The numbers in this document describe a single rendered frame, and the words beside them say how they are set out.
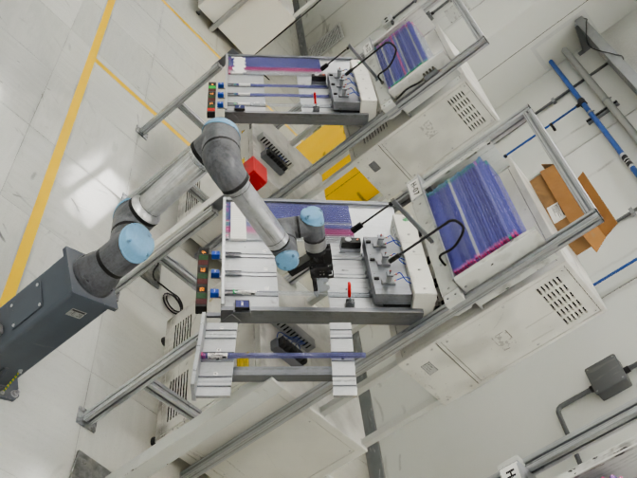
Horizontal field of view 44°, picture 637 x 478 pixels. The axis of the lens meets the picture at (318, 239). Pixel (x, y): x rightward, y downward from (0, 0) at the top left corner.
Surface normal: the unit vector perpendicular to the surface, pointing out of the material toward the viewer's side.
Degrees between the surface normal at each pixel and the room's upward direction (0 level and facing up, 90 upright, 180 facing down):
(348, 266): 45
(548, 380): 90
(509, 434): 90
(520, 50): 90
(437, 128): 90
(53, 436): 0
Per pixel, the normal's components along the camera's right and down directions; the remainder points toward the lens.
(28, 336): 0.30, 0.76
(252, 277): 0.09, -0.81
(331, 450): 0.08, 0.59
